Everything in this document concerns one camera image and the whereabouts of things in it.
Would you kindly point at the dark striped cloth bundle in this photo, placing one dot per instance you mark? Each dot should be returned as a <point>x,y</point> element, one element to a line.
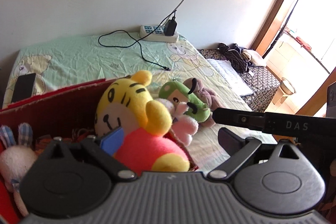
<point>232,53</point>

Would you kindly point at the black smartphone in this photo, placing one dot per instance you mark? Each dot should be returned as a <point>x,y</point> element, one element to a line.
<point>24,87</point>

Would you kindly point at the patterned dark blanket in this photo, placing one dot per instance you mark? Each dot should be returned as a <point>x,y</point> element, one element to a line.
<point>259,79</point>

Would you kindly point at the white bunny plush toy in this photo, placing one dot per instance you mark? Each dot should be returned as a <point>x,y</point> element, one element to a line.
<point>16,160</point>

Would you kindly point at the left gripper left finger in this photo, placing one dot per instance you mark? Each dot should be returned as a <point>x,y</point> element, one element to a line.
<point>100,153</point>

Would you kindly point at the beige cloth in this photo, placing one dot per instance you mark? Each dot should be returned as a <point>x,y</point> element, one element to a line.
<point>253,58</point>

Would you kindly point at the yellow tiger plush toy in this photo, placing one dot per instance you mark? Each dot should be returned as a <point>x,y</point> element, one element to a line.
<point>127,104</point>

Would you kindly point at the mauve teddy bear plush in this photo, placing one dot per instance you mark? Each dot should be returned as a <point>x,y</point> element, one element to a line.
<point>206,95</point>

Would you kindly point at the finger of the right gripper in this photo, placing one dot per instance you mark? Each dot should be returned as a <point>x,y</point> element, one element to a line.
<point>239,118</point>

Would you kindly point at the black charger adapter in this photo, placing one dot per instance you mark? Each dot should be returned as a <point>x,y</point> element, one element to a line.
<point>170,26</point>

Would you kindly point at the pink fluffy plush toy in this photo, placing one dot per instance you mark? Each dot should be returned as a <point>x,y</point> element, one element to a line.
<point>184,127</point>

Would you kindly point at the white power strip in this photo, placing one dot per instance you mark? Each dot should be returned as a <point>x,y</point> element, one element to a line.
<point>156,34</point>

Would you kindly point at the red cardboard box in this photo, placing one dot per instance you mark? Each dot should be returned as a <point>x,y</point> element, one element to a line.
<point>62,186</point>

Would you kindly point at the white printed paper sheet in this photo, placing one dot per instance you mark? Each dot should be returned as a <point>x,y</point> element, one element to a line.
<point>236,83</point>

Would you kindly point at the green plush toy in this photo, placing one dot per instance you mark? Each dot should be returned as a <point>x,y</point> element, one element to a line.
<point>178,92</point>

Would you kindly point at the metal bowl on stool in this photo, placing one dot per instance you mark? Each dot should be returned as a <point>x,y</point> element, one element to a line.
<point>285,90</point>

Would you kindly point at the green cartoon bed sheet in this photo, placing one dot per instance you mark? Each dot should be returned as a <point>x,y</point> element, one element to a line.
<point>59,65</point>

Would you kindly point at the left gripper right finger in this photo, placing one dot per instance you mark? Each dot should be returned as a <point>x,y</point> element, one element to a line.
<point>241,153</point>

